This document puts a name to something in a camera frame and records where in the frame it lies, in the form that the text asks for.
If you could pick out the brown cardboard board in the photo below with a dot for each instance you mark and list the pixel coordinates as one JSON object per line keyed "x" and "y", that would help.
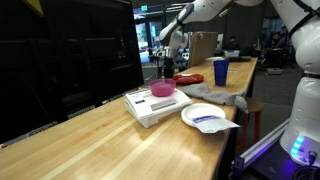
{"x": 203, "y": 50}

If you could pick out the white paper plate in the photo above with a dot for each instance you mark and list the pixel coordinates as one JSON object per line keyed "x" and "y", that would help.
{"x": 200, "y": 110}

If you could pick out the pink plastic bowl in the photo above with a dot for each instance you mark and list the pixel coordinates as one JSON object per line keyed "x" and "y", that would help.
{"x": 161, "y": 87}

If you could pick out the large black monitor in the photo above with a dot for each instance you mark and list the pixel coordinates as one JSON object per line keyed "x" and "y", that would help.
{"x": 66, "y": 56}

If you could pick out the black marker pen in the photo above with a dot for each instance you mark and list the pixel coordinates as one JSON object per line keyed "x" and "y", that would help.
{"x": 233, "y": 69}

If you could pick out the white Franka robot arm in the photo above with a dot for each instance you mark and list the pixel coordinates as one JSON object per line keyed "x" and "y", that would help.
{"x": 306, "y": 100}

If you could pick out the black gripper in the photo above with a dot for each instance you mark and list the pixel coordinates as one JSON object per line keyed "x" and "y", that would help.
{"x": 168, "y": 66}

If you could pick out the wooden stool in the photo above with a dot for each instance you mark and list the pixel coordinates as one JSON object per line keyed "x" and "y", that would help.
{"x": 253, "y": 106}

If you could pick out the green exit sign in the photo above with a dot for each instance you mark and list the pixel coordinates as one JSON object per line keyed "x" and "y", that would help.
{"x": 144, "y": 7}

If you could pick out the red plate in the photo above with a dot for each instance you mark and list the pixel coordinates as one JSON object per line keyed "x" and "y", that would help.
{"x": 189, "y": 78}

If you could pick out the white plastic bin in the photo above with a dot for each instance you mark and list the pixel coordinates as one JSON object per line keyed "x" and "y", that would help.
{"x": 232, "y": 53}

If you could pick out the white blue labelled packet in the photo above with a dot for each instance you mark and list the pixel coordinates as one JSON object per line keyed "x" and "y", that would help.
{"x": 213, "y": 123}

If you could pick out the white paper stack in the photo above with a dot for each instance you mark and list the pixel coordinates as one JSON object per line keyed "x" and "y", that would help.
{"x": 215, "y": 59}

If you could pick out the blue plastic cup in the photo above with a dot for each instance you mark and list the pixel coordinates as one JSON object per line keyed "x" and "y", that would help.
{"x": 221, "y": 73}

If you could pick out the grey knitted cloth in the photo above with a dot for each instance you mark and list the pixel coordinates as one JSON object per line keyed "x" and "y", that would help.
{"x": 213, "y": 95}

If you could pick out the aluminium rail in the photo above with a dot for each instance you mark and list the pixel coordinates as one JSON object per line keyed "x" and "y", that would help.
{"x": 260, "y": 146}

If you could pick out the white digital scale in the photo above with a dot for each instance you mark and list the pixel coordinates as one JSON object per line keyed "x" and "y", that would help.
{"x": 150, "y": 106}

